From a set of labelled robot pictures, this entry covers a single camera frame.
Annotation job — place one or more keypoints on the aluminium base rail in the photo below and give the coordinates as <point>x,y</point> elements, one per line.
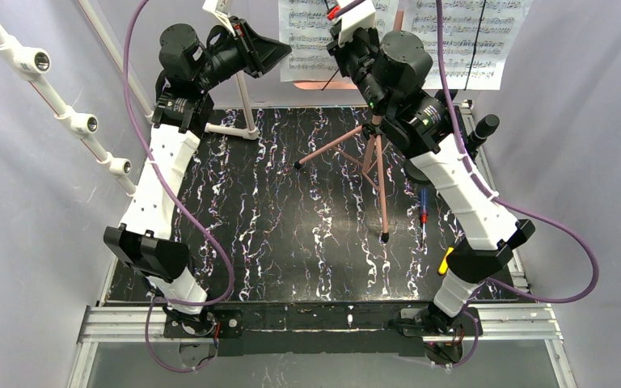
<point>252,328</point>

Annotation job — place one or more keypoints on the blue red screwdriver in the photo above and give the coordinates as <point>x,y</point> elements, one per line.
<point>424,214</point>

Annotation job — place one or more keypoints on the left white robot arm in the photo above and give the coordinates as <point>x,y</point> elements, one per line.
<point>142,241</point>

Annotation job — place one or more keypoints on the left black microphone on stand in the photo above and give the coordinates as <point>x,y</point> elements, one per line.
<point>415,170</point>

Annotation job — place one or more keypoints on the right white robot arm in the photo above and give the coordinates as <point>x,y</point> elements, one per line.
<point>389,71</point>

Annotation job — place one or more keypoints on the pink music stand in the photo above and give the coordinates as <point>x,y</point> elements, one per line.
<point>372,164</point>

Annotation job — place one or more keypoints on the right black microphone on stand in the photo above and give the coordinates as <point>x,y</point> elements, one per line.
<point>486,127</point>

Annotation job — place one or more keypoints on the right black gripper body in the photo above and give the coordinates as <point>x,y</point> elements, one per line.
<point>344,50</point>

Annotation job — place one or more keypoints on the sheet music page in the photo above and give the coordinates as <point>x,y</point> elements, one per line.
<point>477,39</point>
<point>304,27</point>

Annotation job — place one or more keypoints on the black microphone on stand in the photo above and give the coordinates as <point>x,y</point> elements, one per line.
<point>415,170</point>
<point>486,127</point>

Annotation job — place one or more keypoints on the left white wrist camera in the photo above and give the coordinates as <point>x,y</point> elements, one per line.
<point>220,10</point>

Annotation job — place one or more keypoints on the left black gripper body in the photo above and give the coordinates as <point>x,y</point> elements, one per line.
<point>240,46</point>

